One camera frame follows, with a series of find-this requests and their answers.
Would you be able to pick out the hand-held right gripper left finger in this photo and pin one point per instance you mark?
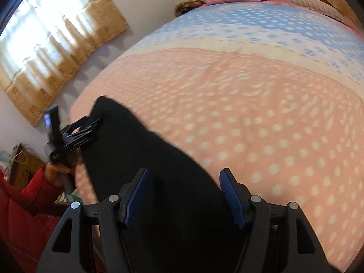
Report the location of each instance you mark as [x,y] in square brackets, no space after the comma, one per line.
[138,193]

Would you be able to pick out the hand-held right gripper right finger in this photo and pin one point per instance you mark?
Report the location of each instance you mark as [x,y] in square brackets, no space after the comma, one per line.
[230,193]

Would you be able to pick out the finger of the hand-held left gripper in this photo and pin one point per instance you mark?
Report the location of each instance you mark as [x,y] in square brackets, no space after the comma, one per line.
[86,125]
[79,140]

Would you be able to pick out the black pants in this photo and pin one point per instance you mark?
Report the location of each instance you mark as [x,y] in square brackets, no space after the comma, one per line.
[159,176]

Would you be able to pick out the person's left hand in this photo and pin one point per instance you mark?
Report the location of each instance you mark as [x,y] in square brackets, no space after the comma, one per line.
[54,175]

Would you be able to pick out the wooden furniture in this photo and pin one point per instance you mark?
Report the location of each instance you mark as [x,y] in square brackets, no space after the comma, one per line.
[27,167]

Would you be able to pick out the beige patterned curtain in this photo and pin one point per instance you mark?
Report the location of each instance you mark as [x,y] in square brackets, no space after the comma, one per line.
[65,39]

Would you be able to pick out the pink blue dotted bedspread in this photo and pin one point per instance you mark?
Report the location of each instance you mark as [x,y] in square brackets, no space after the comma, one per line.
[256,105]

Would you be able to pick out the striped pillow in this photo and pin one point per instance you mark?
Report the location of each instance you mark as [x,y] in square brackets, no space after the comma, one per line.
[318,7]

